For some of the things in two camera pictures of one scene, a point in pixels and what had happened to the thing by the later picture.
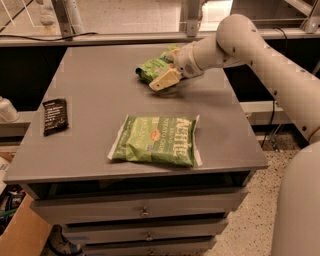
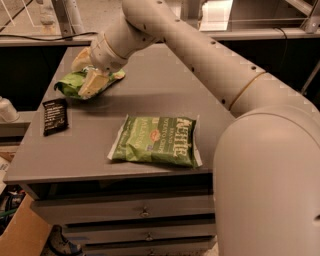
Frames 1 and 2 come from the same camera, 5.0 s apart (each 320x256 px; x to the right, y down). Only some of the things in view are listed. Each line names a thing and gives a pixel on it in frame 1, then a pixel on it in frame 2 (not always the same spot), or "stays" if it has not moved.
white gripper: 184,62 -> 102,54
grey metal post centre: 190,12 stays
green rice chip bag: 153,68 -> 71,84
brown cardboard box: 26,232 stays
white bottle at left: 8,112 stays
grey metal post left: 69,17 stays
